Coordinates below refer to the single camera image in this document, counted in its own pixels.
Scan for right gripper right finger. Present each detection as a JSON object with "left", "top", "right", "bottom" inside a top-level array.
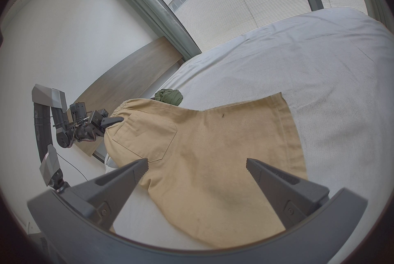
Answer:
[{"left": 246, "top": 158, "right": 331, "bottom": 231}]

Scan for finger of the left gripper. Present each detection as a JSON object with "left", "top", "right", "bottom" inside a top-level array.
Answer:
[{"left": 101, "top": 116, "right": 125, "bottom": 129}]

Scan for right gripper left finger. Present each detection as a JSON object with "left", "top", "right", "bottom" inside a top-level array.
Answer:
[{"left": 65, "top": 158, "right": 149, "bottom": 231}]

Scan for tan shorts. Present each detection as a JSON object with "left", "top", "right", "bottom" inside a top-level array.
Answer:
[{"left": 103, "top": 91, "right": 308, "bottom": 249}]

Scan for bed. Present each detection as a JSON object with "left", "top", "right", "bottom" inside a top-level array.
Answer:
[{"left": 74, "top": 7, "right": 394, "bottom": 257}]

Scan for pale grey garment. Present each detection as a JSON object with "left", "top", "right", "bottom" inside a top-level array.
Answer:
[{"left": 104, "top": 152, "right": 120, "bottom": 175}]

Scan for green garment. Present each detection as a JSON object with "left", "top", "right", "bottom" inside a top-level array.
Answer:
[{"left": 154, "top": 89, "right": 184, "bottom": 107}]

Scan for grey-green curtain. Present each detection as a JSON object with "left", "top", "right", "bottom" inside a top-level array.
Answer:
[{"left": 95, "top": 0, "right": 203, "bottom": 62}]

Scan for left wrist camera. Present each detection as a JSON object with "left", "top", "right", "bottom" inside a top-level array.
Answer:
[{"left": 89, "top": 108, "right": 109, "bottom": 128}]

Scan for black cable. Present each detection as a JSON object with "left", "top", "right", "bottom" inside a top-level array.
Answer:
[{"left": 56, "top": 153, "right": 89, "bottom": 181}]

